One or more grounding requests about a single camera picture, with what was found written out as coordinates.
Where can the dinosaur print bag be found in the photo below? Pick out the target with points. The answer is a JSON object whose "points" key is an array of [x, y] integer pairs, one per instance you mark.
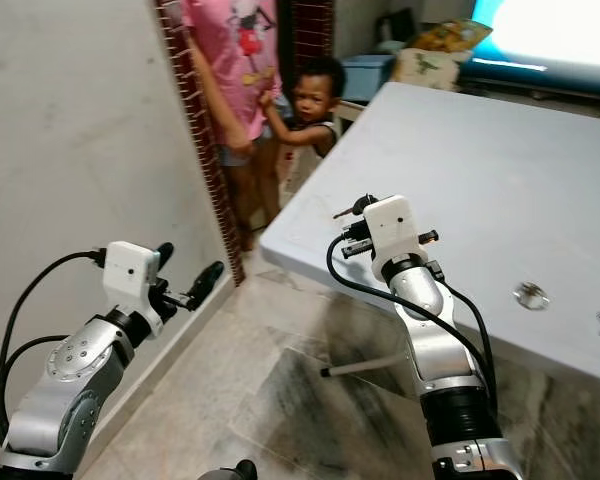
{"points": [[430, 65]]}

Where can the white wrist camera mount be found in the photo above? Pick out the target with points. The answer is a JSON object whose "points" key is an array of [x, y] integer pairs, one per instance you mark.
{"points": [[392, 230], [130, 272]]}

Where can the bright television screen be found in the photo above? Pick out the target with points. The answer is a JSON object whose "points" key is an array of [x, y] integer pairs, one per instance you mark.
{"points": [[550, 30]]}

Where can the round silver metal object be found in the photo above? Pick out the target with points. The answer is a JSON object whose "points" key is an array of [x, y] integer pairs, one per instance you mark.
{"points": [[531, 295]]}

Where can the person in pink shirt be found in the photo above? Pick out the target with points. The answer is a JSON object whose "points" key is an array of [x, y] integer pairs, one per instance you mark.
{"points": [[235, 50]]}

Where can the black robot leg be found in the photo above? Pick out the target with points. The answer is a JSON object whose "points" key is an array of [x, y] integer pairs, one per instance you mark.
{"points": [[230, 472]]}

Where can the blue box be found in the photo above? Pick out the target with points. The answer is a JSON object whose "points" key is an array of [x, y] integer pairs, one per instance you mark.
{"points": [[365, 75]]}

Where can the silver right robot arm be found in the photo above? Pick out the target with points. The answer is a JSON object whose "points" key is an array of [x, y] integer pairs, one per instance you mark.
{"points": [[435, 340]]}

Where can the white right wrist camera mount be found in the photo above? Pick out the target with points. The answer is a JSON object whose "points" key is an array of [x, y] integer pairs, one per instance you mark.
{"points": [[392, 230]]}

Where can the pale grey table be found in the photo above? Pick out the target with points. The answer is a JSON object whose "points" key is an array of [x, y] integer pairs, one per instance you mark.
{"points": [[490, 160]]}

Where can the dark metal key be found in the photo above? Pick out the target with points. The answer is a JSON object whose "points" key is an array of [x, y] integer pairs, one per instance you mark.
{"points": [[342, 212]]}

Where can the grey table leg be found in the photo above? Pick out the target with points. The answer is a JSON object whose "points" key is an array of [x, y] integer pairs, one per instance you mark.
{"points": [[365, 364]]}

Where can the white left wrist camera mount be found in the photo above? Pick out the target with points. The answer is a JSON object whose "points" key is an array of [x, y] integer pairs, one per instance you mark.
{"points": [[130, 272]]}

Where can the small child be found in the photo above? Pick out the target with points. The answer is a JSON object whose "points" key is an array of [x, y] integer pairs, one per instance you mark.
{"points": [[315, 95]]}

